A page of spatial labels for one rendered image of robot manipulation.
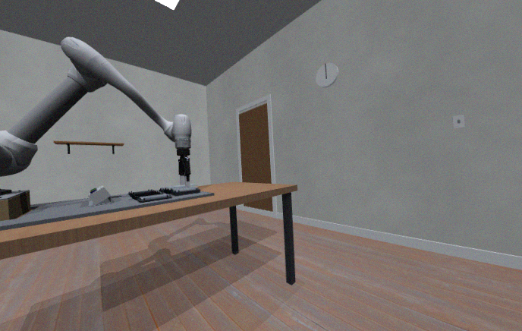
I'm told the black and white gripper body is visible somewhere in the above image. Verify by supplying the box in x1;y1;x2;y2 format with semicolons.
177;149;190;163

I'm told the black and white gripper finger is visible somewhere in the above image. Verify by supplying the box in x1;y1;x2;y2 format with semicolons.
178;159;185;185
181;157;190;187

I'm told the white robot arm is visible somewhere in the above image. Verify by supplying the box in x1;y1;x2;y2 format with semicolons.
0;37;191;177

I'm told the grey button panel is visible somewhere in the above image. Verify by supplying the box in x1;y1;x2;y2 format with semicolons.
88;186;112;206

